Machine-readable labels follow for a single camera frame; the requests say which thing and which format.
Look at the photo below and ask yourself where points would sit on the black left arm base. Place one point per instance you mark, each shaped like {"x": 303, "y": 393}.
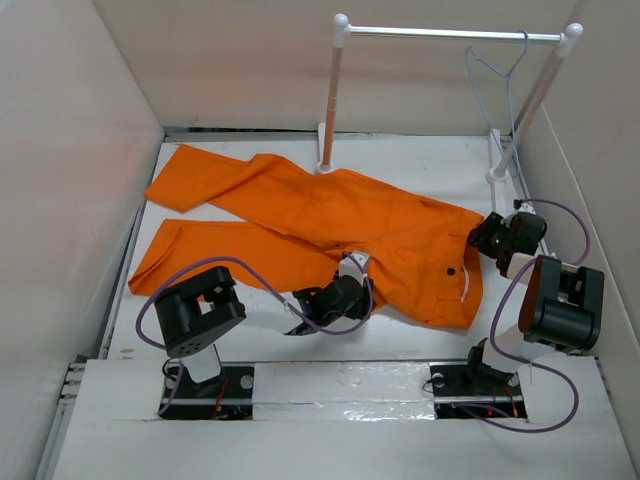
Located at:
{"x": 227, "y": 397}

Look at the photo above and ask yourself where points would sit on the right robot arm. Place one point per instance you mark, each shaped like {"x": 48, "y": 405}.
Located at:
{"x": 561, "y": 309}

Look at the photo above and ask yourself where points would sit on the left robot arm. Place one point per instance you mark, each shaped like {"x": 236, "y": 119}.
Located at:
{"x": 195, "y": 313}

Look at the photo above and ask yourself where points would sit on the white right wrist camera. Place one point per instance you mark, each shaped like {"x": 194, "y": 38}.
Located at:
{"x": 516, "y": 263}

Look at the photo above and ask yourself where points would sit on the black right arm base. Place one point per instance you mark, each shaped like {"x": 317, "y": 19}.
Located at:
{"x": 460, "y": 392}

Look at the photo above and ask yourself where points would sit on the silver tape strip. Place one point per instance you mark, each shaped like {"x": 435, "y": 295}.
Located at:
{"x": 342, "y": 391}

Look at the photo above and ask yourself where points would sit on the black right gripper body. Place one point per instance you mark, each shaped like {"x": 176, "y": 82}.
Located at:
{"x": 506, "y": 241}

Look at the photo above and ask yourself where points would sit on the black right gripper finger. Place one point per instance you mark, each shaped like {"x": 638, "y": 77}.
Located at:
{"x": 485, "y": 240}
{"x": 493, "y": 224}

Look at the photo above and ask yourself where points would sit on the orange trousers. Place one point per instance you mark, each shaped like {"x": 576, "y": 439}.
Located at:
{"x": 289, "y": 228}

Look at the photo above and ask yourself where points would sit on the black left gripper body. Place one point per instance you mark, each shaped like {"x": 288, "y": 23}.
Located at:
{"x": 357, "y": 310}

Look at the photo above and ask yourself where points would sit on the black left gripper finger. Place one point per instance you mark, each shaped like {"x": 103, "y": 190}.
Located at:
{"x": 304, "y": 329}
{"x": 310, "y": 299}

